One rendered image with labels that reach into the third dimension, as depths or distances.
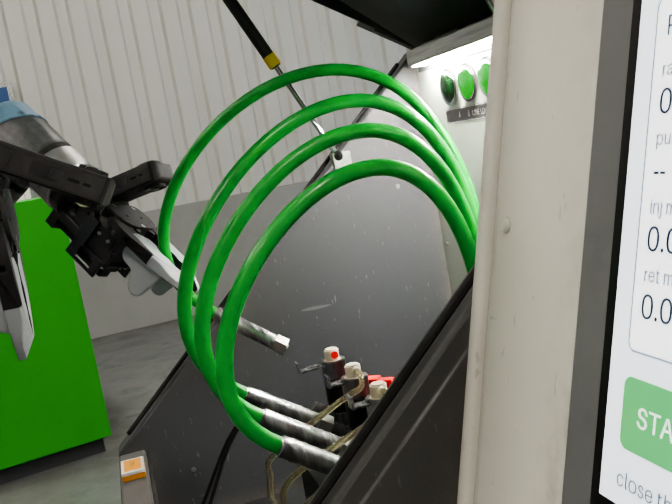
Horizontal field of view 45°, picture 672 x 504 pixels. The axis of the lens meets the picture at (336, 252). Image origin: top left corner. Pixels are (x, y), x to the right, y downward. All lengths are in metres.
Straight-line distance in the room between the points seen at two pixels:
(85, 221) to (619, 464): 0.79
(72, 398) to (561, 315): 3.85
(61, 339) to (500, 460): 3.72
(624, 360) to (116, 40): 7.13
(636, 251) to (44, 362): 3.87
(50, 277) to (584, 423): 3.78
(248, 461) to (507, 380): 0.78
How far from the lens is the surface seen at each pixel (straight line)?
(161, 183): 1.01
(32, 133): 1.11
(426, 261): 1.27
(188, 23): 7.58
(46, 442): 4.25
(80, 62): 7.39
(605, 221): 0.42
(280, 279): 1.20
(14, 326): 0.73
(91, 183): 0.71
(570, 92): 0.47
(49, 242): 4.11
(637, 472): 0.41
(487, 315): 0.55
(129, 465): 1.14
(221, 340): 0.63
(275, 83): 0.95
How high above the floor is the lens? 1.34
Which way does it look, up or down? 8 degrees down
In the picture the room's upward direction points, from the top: 10 degrees counter-clockwise
